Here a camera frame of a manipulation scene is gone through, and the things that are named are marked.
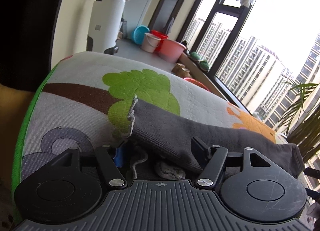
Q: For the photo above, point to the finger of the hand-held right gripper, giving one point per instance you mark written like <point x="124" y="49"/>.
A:
<point x="314" y="194"/>
<point x="311" y="171"/>

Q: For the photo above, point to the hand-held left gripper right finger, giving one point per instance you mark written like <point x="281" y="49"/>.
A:
<point x="200" y="151"/>

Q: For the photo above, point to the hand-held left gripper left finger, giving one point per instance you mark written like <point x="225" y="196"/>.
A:
<point x="120" y="156"/>

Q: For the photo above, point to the dark grey knitted sweater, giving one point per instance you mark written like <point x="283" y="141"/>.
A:
<point x="170" y="131"/>

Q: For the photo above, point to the tall palm plant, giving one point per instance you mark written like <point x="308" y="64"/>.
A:
<point x="303" y="121"/>

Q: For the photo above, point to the animal printed blanket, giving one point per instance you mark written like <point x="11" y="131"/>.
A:
<point x="82" y="111"/>

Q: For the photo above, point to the red basin with greens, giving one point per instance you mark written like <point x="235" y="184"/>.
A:
<point x="196" y="83"/>

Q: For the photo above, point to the pink plastic basin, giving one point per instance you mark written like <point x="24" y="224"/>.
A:
<point x="171" y="50"/>

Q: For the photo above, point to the beige plastic bucket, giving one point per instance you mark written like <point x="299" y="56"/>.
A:
<point x="149" y="43"/>

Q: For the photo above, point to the red plastic bucket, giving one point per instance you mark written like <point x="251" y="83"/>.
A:
<point x="161" y="35"/>

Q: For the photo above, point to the blue plastic basin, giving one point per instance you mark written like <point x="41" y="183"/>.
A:
<point x="138" y="33"/>

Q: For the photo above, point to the hanging dark towel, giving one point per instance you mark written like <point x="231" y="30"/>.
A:
<point x="170" y="25"/>

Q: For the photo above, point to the white cylindrical appliance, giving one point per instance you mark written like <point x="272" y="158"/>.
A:
<point x="107" y="21"/>

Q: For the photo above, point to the frosted glass door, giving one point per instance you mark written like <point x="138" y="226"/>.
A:
<point x="165" y="11"/>

